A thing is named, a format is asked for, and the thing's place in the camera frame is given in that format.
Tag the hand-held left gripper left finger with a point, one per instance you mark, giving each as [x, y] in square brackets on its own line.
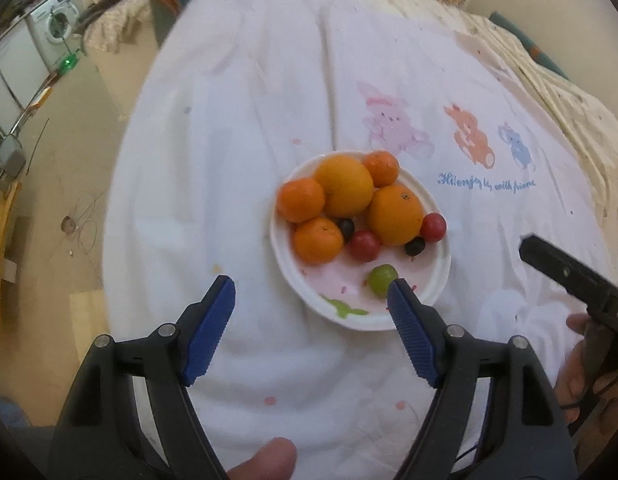
[211, 325]

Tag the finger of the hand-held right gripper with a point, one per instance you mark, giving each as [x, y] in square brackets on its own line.
[559, 267]

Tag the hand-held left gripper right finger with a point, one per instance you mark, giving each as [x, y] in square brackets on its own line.
[411, 330]

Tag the green grape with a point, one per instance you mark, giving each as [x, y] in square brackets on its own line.
[382, 278]

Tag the dark purple grape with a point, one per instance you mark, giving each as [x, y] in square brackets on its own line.
[415, 246]
[346, 229]

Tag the white strawberry print plate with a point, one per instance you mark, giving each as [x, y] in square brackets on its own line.
[339, 280]

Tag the red cherry tomato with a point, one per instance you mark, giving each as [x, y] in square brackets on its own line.
[433, 226]
[365, 246]

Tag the large deep orange orange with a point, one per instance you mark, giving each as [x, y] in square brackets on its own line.
[394, 215]

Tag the small tangerine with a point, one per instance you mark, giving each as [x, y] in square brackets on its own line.
[318, 241]
[381, 167]
[300, 200]

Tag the large yellow-orange orange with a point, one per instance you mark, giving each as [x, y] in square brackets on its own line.
[344, 185]

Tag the person's right hand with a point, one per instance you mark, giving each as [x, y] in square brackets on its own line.
[571, 385]

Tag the person's left hand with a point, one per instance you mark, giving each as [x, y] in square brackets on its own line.
[266, 462]

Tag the white animal print blanket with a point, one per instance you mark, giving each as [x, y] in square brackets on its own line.
[239, 135]

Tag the yellow wooden chair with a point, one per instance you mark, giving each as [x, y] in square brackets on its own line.
[1, 250]

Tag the teal cushion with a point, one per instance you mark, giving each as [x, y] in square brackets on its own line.
[531, 45]

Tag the white cabinet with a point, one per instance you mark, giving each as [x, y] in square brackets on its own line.
[11, 70]

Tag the white washing machine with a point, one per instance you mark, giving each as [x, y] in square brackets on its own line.
[54, 25]

